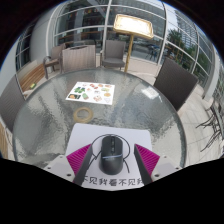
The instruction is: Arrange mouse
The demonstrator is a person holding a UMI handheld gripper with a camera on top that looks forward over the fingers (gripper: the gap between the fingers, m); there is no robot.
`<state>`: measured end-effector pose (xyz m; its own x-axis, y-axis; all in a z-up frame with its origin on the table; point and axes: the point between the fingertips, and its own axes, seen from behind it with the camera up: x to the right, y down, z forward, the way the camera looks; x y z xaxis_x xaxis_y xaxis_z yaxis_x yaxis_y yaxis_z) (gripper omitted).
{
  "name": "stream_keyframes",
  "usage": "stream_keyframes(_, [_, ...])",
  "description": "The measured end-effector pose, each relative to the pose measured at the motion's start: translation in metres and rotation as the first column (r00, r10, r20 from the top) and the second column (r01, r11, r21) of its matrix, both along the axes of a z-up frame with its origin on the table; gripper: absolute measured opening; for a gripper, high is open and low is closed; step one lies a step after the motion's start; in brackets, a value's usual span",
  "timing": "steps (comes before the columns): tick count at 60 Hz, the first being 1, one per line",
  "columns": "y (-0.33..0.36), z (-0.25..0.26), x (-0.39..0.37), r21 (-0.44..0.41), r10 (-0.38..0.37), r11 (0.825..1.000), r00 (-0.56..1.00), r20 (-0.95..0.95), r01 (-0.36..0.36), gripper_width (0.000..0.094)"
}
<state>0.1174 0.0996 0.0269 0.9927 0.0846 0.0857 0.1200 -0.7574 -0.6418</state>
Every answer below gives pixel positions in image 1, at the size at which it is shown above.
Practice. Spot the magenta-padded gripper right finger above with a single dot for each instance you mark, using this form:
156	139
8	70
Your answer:
146	160

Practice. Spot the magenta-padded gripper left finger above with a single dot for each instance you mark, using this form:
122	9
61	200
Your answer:
80	160

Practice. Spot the black computer mouse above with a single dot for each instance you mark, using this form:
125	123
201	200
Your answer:
111	156

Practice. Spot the white printed mouse pad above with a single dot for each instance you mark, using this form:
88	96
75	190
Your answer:
86	135

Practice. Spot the laminated picture menu sheet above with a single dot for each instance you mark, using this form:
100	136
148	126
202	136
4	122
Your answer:
90	93

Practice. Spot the wooden slat bench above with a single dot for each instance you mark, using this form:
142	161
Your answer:
3	140
31	78

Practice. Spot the green metal table set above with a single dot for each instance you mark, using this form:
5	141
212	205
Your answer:
215	116

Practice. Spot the grey wicker chair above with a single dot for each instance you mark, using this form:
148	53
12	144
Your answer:
114	51
175	83
11	103
78	59

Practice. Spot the grey wicker armchair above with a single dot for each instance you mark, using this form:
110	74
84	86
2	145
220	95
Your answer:
57	53

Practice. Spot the gold menu sign stand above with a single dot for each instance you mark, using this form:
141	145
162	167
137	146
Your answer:
133	26

